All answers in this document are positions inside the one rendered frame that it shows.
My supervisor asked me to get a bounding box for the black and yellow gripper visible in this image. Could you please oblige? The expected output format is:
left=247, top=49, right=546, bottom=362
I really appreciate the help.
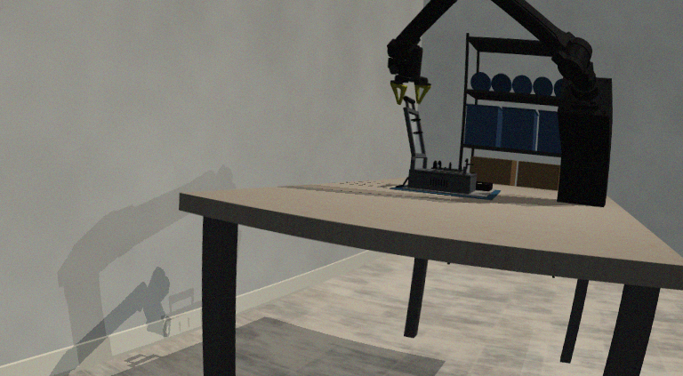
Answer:
left=390, top=60, right=431, bottom=105

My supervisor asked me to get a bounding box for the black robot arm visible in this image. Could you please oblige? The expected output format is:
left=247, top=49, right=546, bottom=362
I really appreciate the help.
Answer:
left=387, top=0, right=599, bottom=109

